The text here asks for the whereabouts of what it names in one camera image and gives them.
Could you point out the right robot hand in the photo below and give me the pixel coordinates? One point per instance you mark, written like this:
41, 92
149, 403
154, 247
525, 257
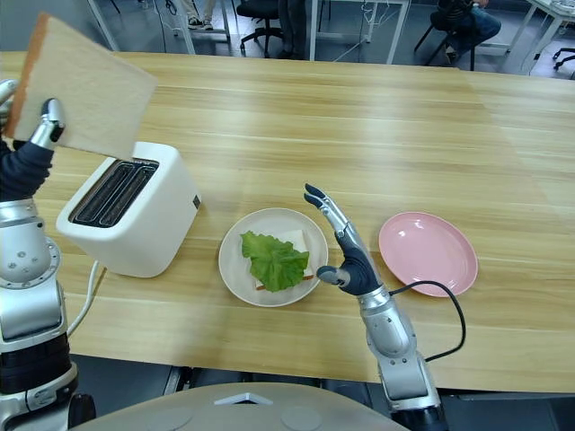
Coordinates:
355, 265

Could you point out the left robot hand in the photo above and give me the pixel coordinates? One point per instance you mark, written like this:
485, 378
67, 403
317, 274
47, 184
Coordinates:
22, 170

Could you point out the bread slice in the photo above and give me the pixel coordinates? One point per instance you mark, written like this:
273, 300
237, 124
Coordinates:
85, 94
296, 244

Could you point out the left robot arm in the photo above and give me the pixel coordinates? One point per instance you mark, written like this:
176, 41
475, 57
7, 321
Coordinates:
29, 305

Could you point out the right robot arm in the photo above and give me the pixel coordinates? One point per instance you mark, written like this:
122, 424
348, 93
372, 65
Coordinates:
397, 345

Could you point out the pink plate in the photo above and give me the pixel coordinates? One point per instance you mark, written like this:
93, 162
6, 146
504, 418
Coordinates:
427, 253

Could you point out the green lettuce leaf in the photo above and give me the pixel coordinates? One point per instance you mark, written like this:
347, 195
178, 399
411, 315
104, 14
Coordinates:
274, 260

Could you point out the cream toaster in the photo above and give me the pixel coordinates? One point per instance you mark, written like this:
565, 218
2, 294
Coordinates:
135, 211

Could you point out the white plate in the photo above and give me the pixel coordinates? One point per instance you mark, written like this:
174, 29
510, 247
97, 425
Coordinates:
233, 265

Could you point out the robot body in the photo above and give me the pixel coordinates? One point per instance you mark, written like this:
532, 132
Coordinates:
238, 407

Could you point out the person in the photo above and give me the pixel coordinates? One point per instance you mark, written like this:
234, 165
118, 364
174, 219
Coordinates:
200, 15
294, 27
467, 24

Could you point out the black office chair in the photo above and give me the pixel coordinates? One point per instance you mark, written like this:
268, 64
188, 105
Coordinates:
260, 22

